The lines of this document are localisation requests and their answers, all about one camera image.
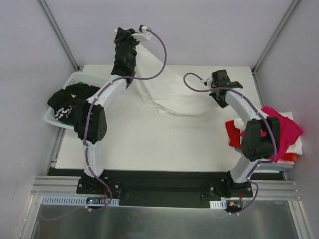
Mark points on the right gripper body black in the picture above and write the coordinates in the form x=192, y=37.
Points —
x=229, y=83

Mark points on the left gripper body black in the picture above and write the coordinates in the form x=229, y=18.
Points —
x=125, y=35

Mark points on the white floral print t-shirt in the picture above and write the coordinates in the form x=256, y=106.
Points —
x=162, y=88

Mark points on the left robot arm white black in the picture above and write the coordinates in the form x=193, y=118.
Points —
x=89, y=115

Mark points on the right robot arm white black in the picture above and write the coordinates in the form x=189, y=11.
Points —
x=261, y=140

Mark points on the white plastic laundry basket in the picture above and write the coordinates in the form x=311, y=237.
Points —
x=76, y=77

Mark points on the red t-shirt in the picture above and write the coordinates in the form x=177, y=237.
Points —
x=235, y=131

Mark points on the black printed t-shirt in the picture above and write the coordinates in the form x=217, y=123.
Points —
x=56, y=98

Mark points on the magenta t-shirt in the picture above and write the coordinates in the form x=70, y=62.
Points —
x=289, y=131

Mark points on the light blue folded t-shirt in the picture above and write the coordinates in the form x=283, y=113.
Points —
x=276, y=168

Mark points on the pink folded t-shirt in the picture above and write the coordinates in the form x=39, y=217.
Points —
x=281, y=161

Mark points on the orange folded t-shirt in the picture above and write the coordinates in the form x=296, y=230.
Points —
x=290, y=157

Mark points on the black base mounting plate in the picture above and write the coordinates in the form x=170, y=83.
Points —
x=164, y=189

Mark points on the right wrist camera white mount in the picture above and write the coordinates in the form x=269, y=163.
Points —
x=208, y=82

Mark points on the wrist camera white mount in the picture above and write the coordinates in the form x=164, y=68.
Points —
x=142, y=34
x=208, y=82

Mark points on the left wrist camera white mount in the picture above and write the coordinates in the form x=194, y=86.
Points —
x=142, y=34

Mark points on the left aluminium frame post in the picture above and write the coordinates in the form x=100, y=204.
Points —
x=58, y=33

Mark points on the aluminium frame post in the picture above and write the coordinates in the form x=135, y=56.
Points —
x=58, y=33
x=276, y=34

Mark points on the right aluminium frame post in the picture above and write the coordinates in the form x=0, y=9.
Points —
x=276, y=34

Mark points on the right grey cable duct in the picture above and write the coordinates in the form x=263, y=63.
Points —
x=218, y=204

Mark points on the grey cable duct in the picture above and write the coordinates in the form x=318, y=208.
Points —
x=218, y=204
x=78, y=201

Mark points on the aluminium rail profile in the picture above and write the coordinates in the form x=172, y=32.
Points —
x=65, y=186

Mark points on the left grey cable duct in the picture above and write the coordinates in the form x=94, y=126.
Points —
x=78, y=201

